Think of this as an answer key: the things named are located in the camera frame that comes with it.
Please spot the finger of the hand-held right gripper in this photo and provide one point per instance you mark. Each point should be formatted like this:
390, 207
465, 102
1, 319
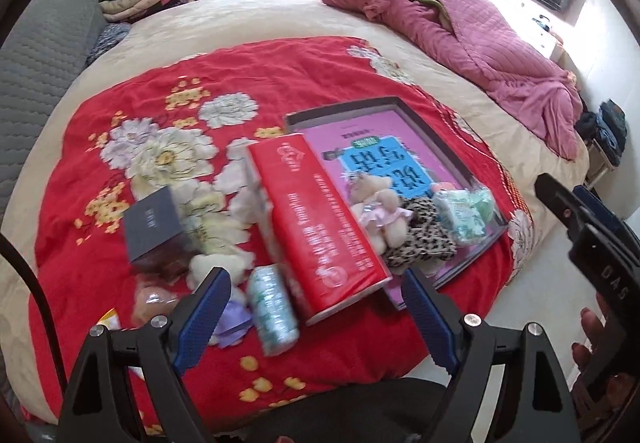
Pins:
600, 210
560, 208

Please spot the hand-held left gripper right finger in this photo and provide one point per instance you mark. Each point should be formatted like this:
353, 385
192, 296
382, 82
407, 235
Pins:
431, 323

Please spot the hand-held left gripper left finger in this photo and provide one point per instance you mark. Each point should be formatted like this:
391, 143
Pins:
205, 323

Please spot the green white tissue pack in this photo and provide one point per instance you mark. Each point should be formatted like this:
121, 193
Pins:
272, 313
457, 218

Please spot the leopard print scrunchie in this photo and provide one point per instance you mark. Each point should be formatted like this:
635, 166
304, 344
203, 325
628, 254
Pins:
425, 238

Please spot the beige teddy bear plush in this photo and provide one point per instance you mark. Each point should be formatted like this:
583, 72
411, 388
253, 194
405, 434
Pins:
382, 213

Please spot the red tissue box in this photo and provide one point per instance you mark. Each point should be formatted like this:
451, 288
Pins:
320, 233

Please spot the person's right hand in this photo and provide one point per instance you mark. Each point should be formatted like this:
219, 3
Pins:
592, 328

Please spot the lilac cloth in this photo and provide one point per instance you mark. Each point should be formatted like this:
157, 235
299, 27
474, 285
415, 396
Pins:
232, 323

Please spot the pink round puff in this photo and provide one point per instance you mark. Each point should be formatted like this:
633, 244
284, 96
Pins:
155, 303

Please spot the cream fluffy puff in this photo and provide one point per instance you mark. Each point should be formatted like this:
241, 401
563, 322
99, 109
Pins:
220, 268

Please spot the dark blue clothes pile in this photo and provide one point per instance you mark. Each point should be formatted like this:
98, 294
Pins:
602, 128

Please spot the yellow white packet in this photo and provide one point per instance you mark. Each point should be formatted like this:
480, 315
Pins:
110, 320

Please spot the dark blue box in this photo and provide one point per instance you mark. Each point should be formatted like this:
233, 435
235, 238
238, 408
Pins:
152, 225

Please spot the white desk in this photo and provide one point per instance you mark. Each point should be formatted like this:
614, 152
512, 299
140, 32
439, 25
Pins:
545, 33

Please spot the pink quilt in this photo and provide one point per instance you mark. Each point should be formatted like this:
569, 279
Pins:
475, 48

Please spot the pink book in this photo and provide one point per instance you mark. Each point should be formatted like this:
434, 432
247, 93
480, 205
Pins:
350, 138

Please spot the red floral blanket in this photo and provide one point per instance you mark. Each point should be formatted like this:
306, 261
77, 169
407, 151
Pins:
150, 88

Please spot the dark patterned cloth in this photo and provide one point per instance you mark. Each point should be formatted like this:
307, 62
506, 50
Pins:
107, 43

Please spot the grey quilted headboard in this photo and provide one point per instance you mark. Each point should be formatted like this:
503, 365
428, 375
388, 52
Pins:
40, 58

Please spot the beige bed sheet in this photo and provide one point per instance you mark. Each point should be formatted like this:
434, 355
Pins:
300, 18

